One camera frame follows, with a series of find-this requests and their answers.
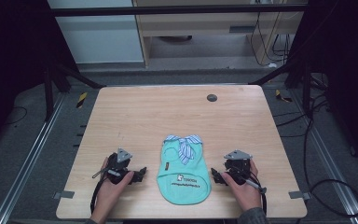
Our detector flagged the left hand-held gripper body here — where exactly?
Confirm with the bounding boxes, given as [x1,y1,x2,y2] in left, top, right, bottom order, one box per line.
[91,147,135,186]

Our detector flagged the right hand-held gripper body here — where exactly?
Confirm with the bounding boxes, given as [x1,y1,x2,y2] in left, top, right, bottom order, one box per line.
[223,149,268,194]

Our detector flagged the teal pet shirt striped bow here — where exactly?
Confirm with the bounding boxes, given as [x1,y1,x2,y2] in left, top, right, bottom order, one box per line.
[156,133,213,206]

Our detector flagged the person's left hand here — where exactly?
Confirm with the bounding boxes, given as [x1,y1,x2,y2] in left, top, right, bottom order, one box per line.
[90,156,135,224]

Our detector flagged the person's right hand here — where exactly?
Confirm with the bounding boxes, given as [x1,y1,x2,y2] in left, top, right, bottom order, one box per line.
[220,160,262,213]

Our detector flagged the yellow black hazard tape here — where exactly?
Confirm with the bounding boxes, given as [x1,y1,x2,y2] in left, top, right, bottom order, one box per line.
[274,89,294,104]
[76,91,89,109]

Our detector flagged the white cabinet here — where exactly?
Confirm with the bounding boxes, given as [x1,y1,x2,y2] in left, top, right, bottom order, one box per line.
[47,0,145,65]

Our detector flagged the black curtain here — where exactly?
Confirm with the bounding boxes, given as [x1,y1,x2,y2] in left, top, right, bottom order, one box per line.
[287,0,358,175]
[0,0,78,157]

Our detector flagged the light wooden desk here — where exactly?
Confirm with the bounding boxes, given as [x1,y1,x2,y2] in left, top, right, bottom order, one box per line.
[131,0,310,69]

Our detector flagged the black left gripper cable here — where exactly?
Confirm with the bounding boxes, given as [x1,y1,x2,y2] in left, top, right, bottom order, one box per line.
[89,175,107,216]

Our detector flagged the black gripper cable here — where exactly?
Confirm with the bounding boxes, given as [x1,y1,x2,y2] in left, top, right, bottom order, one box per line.
[89,175,107,216]
[231,165,269,217]

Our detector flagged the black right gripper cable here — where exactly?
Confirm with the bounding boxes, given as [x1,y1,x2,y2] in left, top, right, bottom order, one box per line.
[231,165,269,217]

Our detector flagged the grey metal table bracket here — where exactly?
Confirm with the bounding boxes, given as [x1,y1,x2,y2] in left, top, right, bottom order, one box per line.
[52,190,76,201]
[288,190,311,201]

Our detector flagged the aluminium floor rail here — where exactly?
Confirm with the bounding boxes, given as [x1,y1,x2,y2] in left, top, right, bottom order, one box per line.
[290,90,358,224]
[0,92,67,224]

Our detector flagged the black floor cable loop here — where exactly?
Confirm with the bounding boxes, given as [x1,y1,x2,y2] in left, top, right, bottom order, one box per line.
[302,92,358,218]

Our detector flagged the black diagonal frame strut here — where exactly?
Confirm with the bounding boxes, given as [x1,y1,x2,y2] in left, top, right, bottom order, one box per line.
[248,60,304,87]
[53,61,107,91]

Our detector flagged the black hanging desk cables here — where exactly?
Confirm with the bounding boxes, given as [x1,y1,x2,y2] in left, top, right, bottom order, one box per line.
[249,0,296,67]

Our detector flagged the black horizontal frame bar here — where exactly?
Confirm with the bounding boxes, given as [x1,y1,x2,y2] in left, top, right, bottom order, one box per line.
[47,4,310,18]

